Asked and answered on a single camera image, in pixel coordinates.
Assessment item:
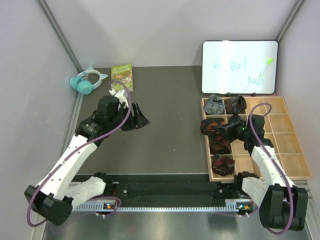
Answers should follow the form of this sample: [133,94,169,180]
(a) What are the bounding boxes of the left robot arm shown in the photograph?
[24,95,150,227]

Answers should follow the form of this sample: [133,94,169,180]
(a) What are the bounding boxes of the teal cat-ear headphones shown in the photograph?
[69,65,108,95]

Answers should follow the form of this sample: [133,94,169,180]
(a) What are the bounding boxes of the white slotted cable duct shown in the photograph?
[73,199,253,213]

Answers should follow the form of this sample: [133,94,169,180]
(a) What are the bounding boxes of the grey rolled tie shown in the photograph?
[203,94,226,115]

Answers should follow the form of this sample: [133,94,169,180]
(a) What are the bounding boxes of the green marker pen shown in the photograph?
[259,57,273,76]

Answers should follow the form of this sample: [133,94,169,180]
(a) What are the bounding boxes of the dark orange floral tie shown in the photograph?
[200,117,227,137]

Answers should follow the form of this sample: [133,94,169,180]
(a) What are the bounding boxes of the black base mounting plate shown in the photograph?
[98,173,247,207]

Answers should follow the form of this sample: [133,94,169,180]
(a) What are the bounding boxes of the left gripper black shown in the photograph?
[108,102,150,131]

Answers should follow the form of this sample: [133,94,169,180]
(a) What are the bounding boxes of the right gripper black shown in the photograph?
[214,118,251,143]

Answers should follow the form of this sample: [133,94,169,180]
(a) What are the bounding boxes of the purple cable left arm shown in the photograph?
[26,80,132,228]

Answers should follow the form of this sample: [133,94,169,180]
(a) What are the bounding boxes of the red patterned rolled tie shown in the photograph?
[211,154,235,177]

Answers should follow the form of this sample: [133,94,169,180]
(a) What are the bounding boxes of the dark brown rolled tie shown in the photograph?
[208,135,231,155]

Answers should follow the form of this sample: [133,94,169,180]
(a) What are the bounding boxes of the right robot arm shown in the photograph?
[200,114,308,235]

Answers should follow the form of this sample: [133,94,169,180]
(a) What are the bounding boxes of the white dry-erase board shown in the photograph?
[201,40,279,95]

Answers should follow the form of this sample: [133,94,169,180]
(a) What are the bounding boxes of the brown red rolled tie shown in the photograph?
[224,95,247,115]

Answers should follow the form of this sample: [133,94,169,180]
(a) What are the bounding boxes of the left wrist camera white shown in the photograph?
[109,88,129,109]

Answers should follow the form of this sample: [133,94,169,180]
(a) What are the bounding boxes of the green paperback book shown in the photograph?
[111,63,134,92]

